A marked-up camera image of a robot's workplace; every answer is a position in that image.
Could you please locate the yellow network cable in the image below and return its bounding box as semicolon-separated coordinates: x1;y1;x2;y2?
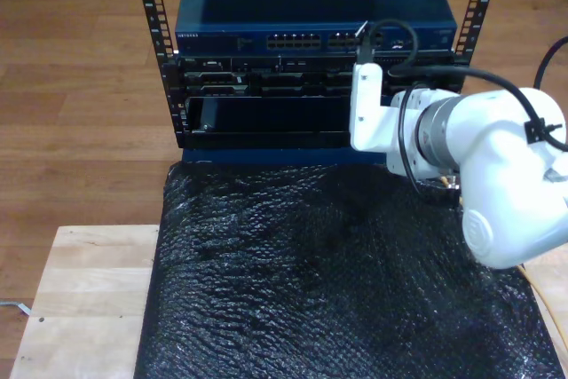
458;192;568;353

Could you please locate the blue base board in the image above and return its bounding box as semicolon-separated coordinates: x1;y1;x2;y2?
181;147;390;167

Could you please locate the black Dell rack server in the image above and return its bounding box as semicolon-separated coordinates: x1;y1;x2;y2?
177;53;454;99

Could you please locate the black bubble wrap mat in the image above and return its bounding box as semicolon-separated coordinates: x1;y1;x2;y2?
132;157;567;379

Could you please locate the black perforated equipment rack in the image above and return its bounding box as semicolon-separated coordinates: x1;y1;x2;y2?
130;0;505;152

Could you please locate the grey flat strip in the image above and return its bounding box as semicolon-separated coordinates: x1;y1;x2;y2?
0;300;33;316

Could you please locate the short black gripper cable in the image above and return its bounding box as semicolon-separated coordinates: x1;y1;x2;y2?
396;83;461;207

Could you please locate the black camera cable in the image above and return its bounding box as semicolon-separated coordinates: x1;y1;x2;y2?
354;18;568;154

